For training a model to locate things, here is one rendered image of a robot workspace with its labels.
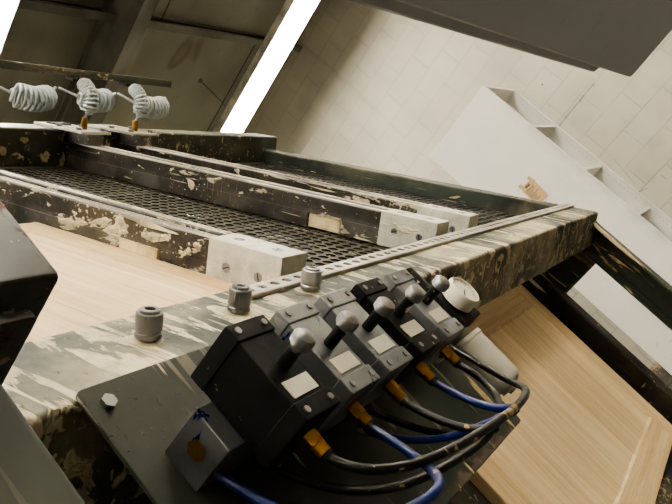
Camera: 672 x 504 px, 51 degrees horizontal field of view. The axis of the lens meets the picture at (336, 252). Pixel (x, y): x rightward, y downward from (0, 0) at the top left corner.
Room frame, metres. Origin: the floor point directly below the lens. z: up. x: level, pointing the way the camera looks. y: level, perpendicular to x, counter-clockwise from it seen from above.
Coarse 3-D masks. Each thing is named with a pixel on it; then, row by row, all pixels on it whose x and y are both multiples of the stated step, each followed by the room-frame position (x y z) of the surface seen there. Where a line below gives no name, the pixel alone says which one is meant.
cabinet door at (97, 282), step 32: (32, 224) 0.97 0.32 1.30; (64, 256) 0.86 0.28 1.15; (96, 256) 0.89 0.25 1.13; (128, 256) 0.92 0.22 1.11; (64, 288) 0.75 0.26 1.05; (96, 288) 0.78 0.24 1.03; (128, 288) 0.80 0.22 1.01; (160, 288) 0.83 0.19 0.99; (192, 288) 0.85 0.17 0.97; (224, 288) 0.87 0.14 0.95; (64, 320) 0.67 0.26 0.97; (96, 320) 0.69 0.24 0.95
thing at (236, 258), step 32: (0, 192) 1.01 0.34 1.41; (32, 192) 0.98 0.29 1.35; (64, 192) 1.01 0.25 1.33; (64, 224) 0.98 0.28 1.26; (96, 224) 0.95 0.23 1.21; (128, 224) 0.93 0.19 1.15; (160, 224) 0.92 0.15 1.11; (192, 224) 0.95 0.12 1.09; (160, 256) 0.93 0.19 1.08; (192, 256) 0.91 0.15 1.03; (224, 256) 0.89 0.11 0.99; (256, 256) 0.88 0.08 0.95; (288, 256) 0.88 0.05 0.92
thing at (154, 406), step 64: (256, 320) 0.49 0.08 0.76; (320, 320) 0.55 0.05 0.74; (384, 320) 0.63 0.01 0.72; (448, 320) 0.71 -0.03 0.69; (128, 384) 0.50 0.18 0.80; (192, 384) 0.55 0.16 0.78; (256, 384) 0.47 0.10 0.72; (320, 384) 0.50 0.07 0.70; (384, 384) 0.60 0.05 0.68; (448, 384) 0.84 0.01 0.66; (512, 384) 0.74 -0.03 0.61; (128, 448) 0.47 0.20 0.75; (192, 448) 0.48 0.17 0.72; (256, 448) 0.48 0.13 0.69; (320, 448) 0.48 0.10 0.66; (384, 448) 0.68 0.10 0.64; (448, 448) 0.53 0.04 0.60
